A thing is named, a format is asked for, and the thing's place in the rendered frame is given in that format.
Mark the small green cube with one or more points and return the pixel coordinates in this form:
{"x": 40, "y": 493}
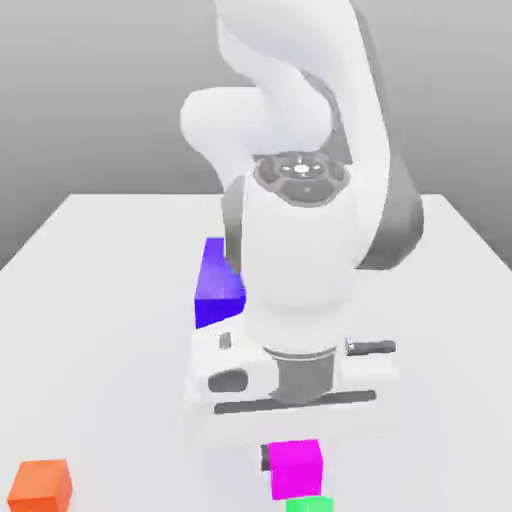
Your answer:
{"x": 308, "y": 504}

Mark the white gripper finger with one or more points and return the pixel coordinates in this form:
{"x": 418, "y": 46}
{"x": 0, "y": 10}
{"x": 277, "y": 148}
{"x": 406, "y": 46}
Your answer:
{"x": 264, "y": 456}

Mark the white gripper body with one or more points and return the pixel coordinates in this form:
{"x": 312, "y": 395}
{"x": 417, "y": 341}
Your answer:
{"x": 240, "y": 420}

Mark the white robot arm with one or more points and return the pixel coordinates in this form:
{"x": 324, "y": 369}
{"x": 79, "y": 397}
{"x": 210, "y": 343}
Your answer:
{"x": 296, "y": 256}

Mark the small orange cube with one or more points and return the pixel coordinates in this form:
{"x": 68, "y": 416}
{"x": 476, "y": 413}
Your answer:
{"x": 40, "y": 486}

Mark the small magenta cube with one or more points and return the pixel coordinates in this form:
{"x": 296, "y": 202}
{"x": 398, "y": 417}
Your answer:
{"x": 296, "y": 468}

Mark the large blue box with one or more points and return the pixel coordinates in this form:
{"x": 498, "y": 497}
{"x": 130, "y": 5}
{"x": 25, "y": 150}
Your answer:
{"x": 216, "y": 288}

